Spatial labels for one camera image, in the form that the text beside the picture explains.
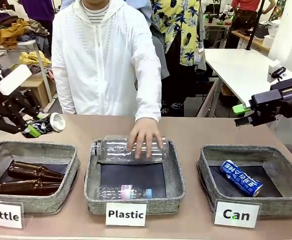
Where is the black drink can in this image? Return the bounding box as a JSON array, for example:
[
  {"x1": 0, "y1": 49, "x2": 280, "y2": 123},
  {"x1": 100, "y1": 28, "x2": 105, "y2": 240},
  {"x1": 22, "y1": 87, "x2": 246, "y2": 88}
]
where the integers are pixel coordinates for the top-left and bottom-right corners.
[{"x1": 22, "y1": 112, "x2": 67, "y2": 139}]

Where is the white sign reading Bottle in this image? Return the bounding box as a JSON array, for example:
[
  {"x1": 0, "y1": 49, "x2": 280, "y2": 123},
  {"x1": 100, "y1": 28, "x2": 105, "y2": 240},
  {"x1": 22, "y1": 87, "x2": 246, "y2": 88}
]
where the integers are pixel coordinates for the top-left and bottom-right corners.
[{"x1": 0, "y1": 199, "x2": 26, "y2": 230}]

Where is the person's left hand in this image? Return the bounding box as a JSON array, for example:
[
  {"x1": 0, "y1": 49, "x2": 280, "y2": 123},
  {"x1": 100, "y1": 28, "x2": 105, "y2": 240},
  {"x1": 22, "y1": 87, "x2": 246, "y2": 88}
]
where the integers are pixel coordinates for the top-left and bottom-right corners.
[{"x1": 127, "y1": 117, "x2": 163, "y2": 159}]

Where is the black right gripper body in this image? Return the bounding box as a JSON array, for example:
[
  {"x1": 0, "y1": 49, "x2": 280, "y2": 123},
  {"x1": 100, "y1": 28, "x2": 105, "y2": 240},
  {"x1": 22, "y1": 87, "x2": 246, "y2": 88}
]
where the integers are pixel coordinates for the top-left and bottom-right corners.
[{"x1": 250, "y1": 76, "x2": 292, "y2": 126}]

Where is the grey fabric basket bottle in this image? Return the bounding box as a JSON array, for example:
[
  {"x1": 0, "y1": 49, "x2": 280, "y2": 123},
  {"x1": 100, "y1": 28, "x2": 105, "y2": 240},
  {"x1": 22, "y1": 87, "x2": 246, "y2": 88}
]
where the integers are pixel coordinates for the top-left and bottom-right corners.
[{"x1": 0, "y1": 140, "x2": 81, "y2": 215}]

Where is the person in white hooded jacket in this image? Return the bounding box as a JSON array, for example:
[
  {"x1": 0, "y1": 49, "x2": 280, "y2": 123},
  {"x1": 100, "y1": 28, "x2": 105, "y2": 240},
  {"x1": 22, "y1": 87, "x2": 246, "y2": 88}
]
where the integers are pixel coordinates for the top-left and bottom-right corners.
[{"x1": 50, "y1": 0, "x2": 162, "y2": 124}]

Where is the black stand pole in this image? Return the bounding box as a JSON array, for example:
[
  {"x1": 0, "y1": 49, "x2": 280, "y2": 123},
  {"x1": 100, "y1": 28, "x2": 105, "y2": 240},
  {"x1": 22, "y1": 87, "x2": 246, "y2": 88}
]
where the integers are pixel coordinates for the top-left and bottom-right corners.
[{"x1": 246, "y1": 0, "x2": 266, "y2": 51}]

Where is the large clear plastic bottle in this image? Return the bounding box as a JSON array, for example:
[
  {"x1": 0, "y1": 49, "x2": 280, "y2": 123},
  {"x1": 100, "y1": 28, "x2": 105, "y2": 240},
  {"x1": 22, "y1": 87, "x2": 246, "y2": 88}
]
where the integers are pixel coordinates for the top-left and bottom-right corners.
[{"x1": 90, "y1": 134, "x2": 170, "y2": 166}]

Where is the person's right forearm white sleeve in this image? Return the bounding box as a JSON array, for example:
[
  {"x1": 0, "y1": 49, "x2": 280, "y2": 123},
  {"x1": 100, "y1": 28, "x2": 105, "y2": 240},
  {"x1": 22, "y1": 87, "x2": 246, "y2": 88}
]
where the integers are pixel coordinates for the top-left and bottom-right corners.
[{"x1": 51, "y1": 67, "x2": 77, "y2": 115}]

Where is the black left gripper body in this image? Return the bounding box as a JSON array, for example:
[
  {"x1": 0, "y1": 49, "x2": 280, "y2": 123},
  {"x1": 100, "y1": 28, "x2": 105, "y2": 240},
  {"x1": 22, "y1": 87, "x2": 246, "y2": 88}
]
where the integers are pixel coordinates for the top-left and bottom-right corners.
[{"x1": 0, "y1": 86, "x2": 25, "y2": 118}]

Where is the grey fabric basket can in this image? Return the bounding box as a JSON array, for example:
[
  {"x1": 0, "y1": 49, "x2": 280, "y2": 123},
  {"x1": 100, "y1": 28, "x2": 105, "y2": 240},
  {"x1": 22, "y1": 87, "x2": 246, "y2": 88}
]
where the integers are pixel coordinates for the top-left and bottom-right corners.
[{"x1": 197, "y1": 144, "x2": 292, "y2": 218}]

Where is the person's left forearm white sleeve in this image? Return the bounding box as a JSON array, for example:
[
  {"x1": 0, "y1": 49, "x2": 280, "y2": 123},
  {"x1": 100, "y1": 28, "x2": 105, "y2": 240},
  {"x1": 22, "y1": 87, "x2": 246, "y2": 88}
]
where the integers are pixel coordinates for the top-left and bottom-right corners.
[{"x1": 133, "y1": 74, "x2": 162, "y2": 124}]

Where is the pile of mixed clothes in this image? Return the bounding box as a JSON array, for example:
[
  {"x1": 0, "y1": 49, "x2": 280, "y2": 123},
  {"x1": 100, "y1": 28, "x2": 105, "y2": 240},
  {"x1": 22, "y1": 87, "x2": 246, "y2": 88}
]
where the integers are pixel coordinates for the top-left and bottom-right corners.
[{"x1": 0, "y1": 9, "x2": 51, "y2": 51}]

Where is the person in red top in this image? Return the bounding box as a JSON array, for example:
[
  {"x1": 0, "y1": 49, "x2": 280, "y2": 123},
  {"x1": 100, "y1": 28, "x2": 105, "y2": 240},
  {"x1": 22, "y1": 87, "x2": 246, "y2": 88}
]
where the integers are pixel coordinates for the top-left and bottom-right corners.
[{"x1": 225, "y1": 0, "x2": 261, "y2": 50}]

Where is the white background table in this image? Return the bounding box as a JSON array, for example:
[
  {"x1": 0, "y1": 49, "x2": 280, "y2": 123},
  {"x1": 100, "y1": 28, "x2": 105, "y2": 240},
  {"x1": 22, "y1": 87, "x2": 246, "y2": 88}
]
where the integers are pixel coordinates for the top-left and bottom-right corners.
[{"x1": 195, "y1": 48, "x2": 292, "y2": 117}]

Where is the grey hanging jacket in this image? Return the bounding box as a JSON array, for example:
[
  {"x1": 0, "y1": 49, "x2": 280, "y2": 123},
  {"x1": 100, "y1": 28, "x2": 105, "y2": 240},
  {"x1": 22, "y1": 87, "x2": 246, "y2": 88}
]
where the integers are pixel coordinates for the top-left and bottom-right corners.
[{"x1": 149, "y1": 23, "x2": 171, "y2": 81}]

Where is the person in purple top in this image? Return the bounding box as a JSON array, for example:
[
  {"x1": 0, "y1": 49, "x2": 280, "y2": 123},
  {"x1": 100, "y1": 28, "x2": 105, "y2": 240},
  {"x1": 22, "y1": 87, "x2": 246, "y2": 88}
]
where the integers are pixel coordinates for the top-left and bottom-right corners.
[{"x1": 20, "y1": 0, "x2": 56, "y2": 22}]

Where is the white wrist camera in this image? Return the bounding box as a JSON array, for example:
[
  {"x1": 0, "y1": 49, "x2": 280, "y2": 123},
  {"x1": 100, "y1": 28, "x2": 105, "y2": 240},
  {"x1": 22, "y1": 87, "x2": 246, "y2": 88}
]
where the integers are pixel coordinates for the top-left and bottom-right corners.
[
  {"x1": 266, "y1": 59, "x2": 287, "y2": 84},
  {"x1": 0, "y1": 64, "x2": 33, "y2": 96}
]

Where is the grey fabric basket plastic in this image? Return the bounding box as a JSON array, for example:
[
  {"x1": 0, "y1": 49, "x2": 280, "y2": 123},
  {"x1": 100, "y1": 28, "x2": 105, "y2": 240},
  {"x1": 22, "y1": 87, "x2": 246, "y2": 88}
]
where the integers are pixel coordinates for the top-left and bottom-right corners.
[{"x1": 83, "y1": 138, "x2": 186, "y2": 216}]

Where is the blue drink can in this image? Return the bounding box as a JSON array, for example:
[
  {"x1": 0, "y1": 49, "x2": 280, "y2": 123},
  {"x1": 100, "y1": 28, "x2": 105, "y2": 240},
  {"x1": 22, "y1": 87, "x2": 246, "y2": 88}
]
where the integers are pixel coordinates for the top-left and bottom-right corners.
[{"x1": 220, "y1": 159, "x2": 264, "y2": 197}]

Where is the white paper roll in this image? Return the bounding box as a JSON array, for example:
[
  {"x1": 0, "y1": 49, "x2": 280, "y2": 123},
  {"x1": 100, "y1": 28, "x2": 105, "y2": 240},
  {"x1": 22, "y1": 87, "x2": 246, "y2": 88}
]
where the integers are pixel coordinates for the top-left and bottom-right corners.
[{"x1": 263, "y1": 34, "x2": 277, "y2": 49}]

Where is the crumpled yellow cloth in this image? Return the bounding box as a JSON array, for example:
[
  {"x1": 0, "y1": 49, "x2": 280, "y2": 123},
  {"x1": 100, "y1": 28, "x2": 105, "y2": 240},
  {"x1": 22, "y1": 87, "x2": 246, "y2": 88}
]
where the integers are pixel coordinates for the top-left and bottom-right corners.
[{"x1": 18, "y1": 51, "x2": 53, "y2": 68}]

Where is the white sign reading Can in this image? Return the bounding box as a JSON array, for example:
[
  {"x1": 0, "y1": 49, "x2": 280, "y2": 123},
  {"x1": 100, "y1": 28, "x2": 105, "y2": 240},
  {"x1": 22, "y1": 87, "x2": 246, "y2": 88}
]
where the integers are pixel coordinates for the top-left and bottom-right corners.
[{"x1": 213, "y1": 200, "x2": 261, "y2": 229}]

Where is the wooden box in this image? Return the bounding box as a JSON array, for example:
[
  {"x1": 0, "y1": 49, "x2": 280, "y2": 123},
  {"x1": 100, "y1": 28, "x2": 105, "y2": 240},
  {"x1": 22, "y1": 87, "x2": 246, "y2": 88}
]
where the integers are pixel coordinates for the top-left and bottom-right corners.
[{"x1": 19, "y1": 74, "x2": 57, "y2": 109}]

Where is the plastic bottle with blue cap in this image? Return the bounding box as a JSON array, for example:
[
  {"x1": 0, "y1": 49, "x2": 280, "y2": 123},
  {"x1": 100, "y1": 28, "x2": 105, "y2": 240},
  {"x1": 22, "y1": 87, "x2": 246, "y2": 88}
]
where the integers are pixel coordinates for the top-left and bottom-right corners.
[{"x1": 95, "y1": 184, "x2": 154, "y2": 201}]

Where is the white sign reading Plastic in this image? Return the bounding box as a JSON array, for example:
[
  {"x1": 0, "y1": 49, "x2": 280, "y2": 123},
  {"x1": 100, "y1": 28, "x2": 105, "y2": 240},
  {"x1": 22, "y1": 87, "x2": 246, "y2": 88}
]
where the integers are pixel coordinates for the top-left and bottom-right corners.
[{"x1": 105, "y1": 202, "x2": 148, "y2": 228}]

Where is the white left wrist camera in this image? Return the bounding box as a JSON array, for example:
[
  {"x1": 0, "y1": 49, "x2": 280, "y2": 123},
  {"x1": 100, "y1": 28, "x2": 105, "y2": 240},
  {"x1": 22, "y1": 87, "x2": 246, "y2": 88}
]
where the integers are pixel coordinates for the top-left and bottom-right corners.
[{"x1": 0, "y1": 64, "x2": 33, "y2": 96}]

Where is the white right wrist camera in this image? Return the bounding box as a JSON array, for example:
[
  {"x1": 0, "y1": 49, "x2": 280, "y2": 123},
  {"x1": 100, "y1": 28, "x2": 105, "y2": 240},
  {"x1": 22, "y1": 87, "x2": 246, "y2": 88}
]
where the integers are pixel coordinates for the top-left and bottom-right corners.
[{"x1": 266, "y1": 59, "x2": 287, "y2": 84}]

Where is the brown glass bottle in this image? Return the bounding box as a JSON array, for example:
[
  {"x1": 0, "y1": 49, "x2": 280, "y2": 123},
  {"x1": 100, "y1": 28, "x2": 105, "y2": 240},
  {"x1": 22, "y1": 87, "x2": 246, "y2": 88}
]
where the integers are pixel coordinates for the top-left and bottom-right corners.
[
  {"x1": 0, "y1": 179, "x2": 62, "y2": 196},
  {"x1": 7, "y1": 161, "x2": 66, "y2": 183}
]

